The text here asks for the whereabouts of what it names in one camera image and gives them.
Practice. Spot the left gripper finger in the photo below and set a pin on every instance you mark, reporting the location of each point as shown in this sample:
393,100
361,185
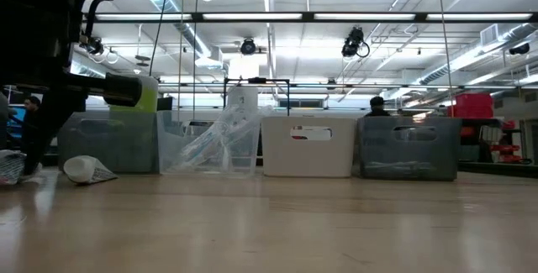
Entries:
50,130

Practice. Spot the black aluminium rig frame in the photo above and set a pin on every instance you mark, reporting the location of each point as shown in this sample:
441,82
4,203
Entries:
504,169

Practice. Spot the shelf rack with red bins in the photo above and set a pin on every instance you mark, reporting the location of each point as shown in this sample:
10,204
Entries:
504,147

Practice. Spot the white background cylinder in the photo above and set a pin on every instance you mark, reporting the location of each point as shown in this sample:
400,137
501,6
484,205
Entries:
243,98

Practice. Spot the black background stand frame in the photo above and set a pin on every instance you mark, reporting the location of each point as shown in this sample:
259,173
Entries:
256,80

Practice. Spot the small black box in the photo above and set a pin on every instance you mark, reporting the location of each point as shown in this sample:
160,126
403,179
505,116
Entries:
165,104

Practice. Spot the teal white bagged toothbrush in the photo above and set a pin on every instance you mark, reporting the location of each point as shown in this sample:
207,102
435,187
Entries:
240,132

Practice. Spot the smoked grey plastic bin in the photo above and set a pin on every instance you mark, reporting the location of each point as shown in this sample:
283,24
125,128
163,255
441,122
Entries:
117,147
407,151

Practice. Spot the white bottle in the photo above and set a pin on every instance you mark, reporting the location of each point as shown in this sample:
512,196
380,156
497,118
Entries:
80,169

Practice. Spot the clear plastic bin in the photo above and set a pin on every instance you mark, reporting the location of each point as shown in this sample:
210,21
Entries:
168,155

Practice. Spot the green white wipes canister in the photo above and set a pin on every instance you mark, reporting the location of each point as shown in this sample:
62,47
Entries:
149,96

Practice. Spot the white plastic bin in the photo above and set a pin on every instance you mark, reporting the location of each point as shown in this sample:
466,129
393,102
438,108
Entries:
309,159

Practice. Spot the black ceiling light bar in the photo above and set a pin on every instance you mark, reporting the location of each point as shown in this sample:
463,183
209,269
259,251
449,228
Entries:
309,17

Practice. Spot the silver air duct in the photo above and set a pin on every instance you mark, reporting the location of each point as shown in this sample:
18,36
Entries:
483,52
168,0

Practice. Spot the person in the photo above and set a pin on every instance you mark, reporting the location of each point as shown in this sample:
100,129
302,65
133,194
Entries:
377,105
31,109

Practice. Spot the red plastic storage bin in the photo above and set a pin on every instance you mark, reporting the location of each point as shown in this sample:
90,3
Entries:
473,105

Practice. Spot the black ceiling spotlight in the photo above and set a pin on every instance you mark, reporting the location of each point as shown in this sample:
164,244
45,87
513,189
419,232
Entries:
96,47
351,46
519,49
248,47

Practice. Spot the small white toothpaste tube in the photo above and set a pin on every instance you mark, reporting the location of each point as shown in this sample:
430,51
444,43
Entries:
10,168

